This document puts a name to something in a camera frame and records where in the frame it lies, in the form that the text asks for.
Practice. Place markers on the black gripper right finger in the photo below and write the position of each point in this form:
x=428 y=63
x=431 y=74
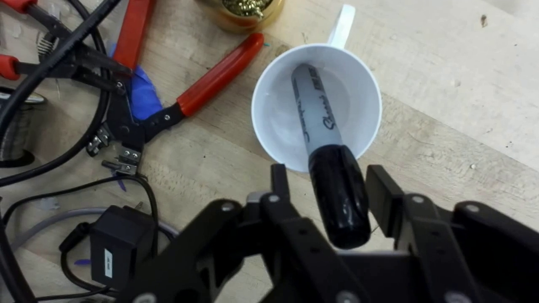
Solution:
x=470 y=253

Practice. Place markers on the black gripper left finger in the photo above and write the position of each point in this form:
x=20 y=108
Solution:
x=212 y=248

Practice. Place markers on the grey black-capped marker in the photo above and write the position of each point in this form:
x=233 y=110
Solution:
x=335 y=175

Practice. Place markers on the white ceramic cup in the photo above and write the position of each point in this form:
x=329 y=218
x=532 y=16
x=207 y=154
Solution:
x=351 y=86

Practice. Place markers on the black power adapter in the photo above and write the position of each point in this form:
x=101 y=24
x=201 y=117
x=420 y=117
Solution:
x=120 y=241

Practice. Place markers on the gold round tin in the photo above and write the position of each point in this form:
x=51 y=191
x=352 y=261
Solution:
x=244 y=16

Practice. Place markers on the red-handled pliers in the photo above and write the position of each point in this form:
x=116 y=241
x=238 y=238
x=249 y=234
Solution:
x=133 y=113

